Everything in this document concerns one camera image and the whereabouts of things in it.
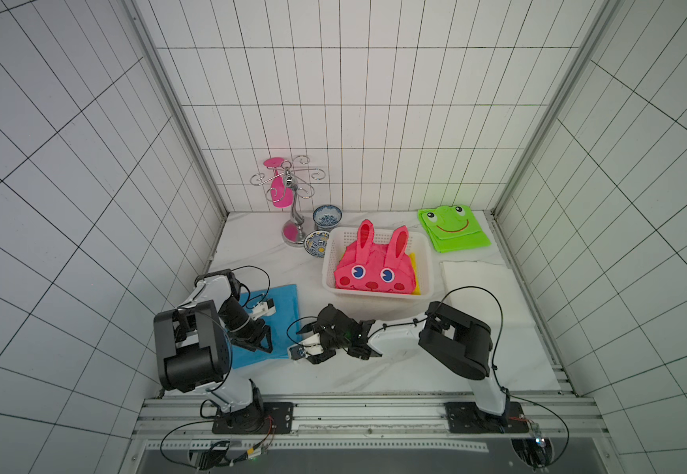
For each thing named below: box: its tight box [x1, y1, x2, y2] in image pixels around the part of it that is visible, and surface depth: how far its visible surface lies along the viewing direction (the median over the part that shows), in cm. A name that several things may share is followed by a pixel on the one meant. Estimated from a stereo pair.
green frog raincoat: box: [417, 204, 492, 253], surface depth 116 cm
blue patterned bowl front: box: [303, 230, 331, 258], surface depth 109 cm
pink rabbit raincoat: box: [334, 219, 417, 294], surface depth 100 cm
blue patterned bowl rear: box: [312, 204, 343, 229], surface depth 119 cm
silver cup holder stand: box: [249, 155, 327, 247], surface depth 96 cm
